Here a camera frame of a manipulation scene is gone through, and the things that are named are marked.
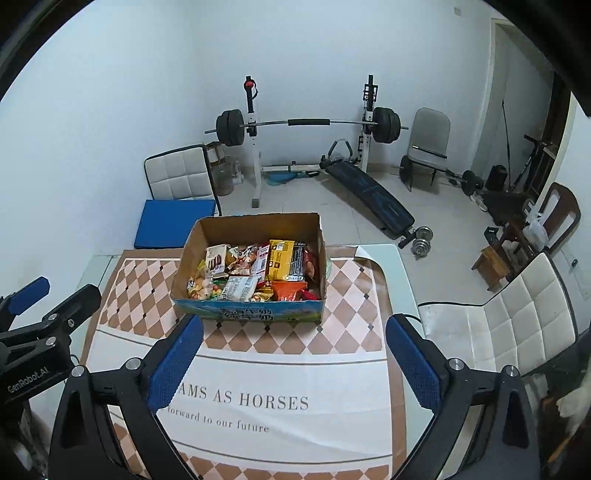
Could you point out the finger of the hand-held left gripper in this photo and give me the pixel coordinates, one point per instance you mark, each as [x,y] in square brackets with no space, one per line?
[27,291]
[69,307]

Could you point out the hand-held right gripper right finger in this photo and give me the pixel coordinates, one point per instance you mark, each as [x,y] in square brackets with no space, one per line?
[413,364]

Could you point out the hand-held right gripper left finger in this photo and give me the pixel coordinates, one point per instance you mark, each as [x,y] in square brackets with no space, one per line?
[175,364]

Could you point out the yellow biscuit packet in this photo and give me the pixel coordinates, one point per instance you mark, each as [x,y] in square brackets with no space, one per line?
[201,284]

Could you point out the cardboard box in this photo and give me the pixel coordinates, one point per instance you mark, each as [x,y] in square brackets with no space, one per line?
[249,314]

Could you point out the white snack packet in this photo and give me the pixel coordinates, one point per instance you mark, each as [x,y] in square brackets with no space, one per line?
[240,287]

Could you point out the chocolate wafer box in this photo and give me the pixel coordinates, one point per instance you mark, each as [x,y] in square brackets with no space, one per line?
[215,261]

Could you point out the red brown snack packet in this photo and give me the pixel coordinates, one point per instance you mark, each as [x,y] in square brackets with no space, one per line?
[312,267]

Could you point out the green candy packet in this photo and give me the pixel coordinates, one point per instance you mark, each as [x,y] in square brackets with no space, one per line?
[218,293]

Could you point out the checkered tablecloth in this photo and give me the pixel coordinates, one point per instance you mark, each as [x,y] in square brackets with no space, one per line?
[277,369]

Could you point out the white padded chair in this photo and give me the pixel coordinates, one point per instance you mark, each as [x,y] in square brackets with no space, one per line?
[508,314]
[180,173]

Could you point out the yellow panda snack packet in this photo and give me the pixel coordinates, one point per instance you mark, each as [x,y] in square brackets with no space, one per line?
[263,295]

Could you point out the chrome dumbbell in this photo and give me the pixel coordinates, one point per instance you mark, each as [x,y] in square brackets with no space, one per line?
[419,250]
[424,232]

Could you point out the orange panda snack packet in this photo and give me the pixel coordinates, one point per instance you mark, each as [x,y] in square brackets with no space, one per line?
[242,261]

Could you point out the wooden stool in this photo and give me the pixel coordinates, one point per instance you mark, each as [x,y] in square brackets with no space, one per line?
[491,258]

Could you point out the blue cushion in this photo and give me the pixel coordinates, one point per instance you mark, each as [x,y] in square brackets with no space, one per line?
[171,221]

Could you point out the black snack packet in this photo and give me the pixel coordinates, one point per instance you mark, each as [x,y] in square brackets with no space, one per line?
[299,261]

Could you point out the white cloth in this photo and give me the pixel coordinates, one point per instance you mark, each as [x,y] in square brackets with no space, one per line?
[575,404]

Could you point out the dark sit-up bench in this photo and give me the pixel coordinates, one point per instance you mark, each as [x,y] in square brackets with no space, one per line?
[369,189]

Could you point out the white plastic bag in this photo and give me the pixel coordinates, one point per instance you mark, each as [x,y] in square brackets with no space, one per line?
[538,233]

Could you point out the black bag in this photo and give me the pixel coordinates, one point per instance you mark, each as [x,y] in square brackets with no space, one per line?
[503,203]

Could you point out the clear plastic jar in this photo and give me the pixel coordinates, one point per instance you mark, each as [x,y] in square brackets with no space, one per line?
[225,177]

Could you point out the small black barbell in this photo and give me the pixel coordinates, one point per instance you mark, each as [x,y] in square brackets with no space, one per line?
[405,167]

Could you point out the black speaker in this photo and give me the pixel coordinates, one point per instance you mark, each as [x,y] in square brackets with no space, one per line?
[496,177]

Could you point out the white barbell rack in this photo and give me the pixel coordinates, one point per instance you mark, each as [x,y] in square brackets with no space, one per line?
[256,170]

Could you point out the blue floor pad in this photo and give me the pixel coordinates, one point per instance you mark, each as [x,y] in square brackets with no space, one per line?
[281,177]

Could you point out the wooden chair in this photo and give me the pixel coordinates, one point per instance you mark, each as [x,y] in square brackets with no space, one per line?
[565,203]

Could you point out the grey chair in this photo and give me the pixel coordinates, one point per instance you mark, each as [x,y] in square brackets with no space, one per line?
[431,127]

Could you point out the thin black rod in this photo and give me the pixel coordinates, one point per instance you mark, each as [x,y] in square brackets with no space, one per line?
[506,138]

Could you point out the dark wooden rack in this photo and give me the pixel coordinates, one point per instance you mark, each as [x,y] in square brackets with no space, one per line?
[545,152]

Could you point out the long barbell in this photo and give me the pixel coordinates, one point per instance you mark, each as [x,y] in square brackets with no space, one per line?
[309,122]

